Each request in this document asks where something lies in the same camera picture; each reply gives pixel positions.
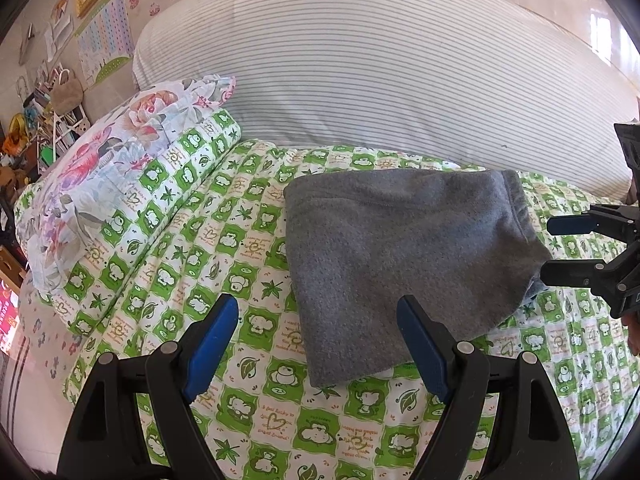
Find folded green animal print quilt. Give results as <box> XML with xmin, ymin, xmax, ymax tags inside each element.
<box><xmin>15</xmin><ymin>109</ymin><xmax>242</xmax><ymax>337</ymax></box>

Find green animal print blanket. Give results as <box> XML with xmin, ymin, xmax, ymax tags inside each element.
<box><xmin>62</xmin><ymin>137</ymin><xmax>640</xmax><ymax>480</ymax></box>

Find colourful wall chart poster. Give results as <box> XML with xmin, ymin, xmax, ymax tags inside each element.
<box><xmin>76</xmin><ymin>0</ymin><xmax>136</xmax><ymax>89</ymax></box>

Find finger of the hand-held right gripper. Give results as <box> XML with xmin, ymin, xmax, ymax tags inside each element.
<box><xmin>546</xmin><ymin>204</ymin><xmax>636</xmax><ymax>241</ymax></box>
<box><xmin>540</xmin><ymin>246</ymin><xmax>636</xmax><ymax>306</ymax></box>

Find beige handbag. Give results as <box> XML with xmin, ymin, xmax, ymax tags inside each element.
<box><xmin>50</xmin><ymin>66</ymin><xmax>87</xmax><ymax>114</ymax></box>

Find yellow toy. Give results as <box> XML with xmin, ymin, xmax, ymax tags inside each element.
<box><xmin>4</xmin><ymin>114</ymin><xmax>29</xmax><ymax>155</ymax></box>

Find white striped duvet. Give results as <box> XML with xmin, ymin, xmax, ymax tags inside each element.
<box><xmin>131</xmin><ymin>0</ymin><xmax>640</xmax><ymax>200</ymax></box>

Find pale flower print bedsheet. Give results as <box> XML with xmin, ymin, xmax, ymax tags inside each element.
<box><xmin>0</xmin><ymin>275</ymin><xmax>88</xmax><ymax>441</ymax></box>

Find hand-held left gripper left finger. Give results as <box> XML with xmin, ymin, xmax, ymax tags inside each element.
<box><xmin>57</xmin><ymin>294</ymin><xmax>240</xmax><ymax>480</ymax></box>

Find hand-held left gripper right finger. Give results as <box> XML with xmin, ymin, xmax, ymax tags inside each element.
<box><xmin>396</xmin><ymin>295</ymin><xmax>581</xmax><ymax>480</ymax></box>

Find black cable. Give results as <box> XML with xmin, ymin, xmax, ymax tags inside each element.
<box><xmin>597</xmin><ymin>395</ymin><xmax>632</xmax><ymax>480</ymax></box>

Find pink red packet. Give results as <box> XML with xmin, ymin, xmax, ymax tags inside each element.
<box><xmin>0</xmin><ymin>289</ymin><xmax>22</xmax><ymax>357</ymax></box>

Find floral pillow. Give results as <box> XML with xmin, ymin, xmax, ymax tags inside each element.
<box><xmin>14</xmin><ymin>75</ymin><xmax>237</xmax><ymax>292</ymax></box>

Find cluttered bookshelf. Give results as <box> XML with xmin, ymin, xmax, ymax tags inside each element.
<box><xmin>0</xmin><ymin>60</ymin><xmax>93</xmax><ymax>173</ymax></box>

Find cardboard box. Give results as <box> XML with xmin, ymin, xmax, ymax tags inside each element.
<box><xmin>0</xmin><ymin>244</ymin><xmax>27</xmax><ymax>292</ymax></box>

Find house shaped wall paper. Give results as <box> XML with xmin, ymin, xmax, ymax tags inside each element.
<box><xmin>44</xmin><ymin>0</ymin><xmax>77</xmax><ymax>53</ymax></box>

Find grey fleece pants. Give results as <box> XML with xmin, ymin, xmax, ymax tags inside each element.
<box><xmin>283</xmin><ymin>169</ymin><xmax>554</xmax><ymax>389</ymax></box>

